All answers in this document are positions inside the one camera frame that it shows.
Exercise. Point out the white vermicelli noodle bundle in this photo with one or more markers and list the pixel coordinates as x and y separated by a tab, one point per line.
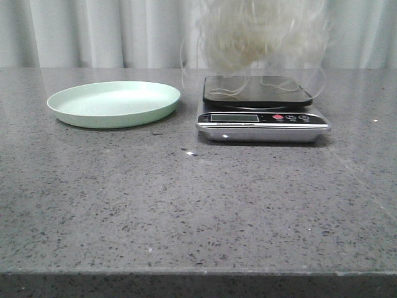
267	38

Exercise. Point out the black silver kitchen scale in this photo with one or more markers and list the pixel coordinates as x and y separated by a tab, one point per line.
258	109

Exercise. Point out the light green round plate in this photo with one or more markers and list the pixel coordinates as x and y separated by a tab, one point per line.
114	104

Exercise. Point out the white pleated curtain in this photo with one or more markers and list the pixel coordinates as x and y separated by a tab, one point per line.
165	34

